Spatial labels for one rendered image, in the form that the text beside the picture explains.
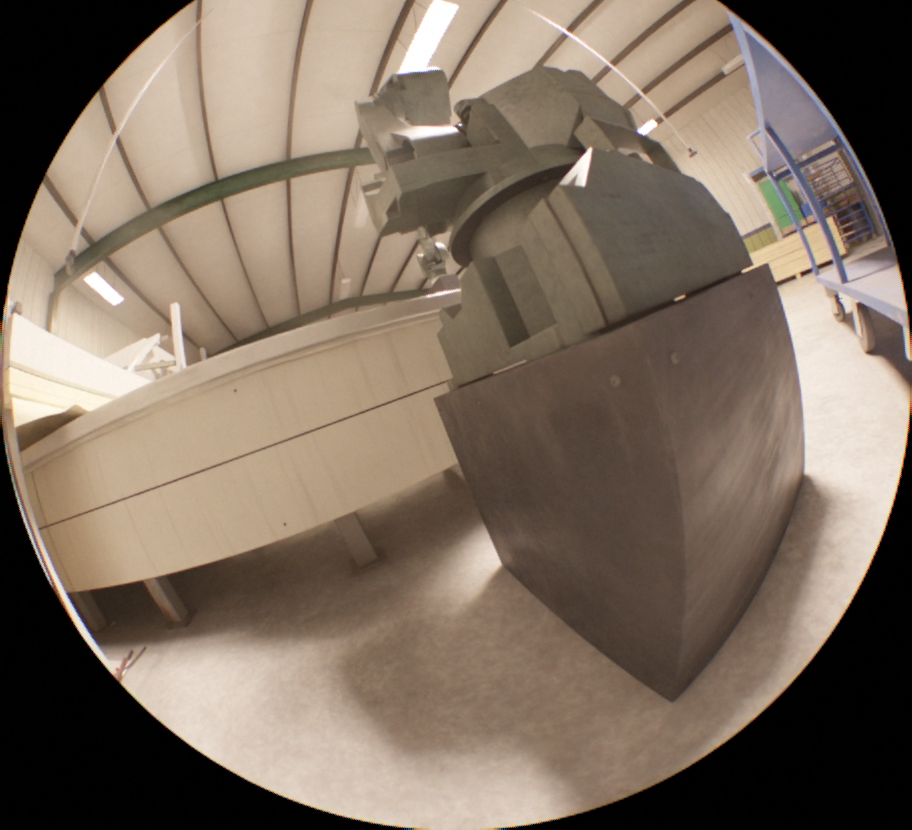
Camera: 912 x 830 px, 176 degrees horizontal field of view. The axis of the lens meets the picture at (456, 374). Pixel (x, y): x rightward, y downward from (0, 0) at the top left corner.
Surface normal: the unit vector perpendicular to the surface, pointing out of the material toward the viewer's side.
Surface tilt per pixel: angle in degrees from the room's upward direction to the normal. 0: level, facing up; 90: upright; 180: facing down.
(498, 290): 90
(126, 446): 90
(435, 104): 149
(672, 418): 90
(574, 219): 90
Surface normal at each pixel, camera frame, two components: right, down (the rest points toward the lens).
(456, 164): 0.10, -0.08
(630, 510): -0.89, 0.33
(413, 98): 0.36, 0.75
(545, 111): -0.70, 0.24
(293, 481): 0.42, -0.20
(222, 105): 0.36, 0.93
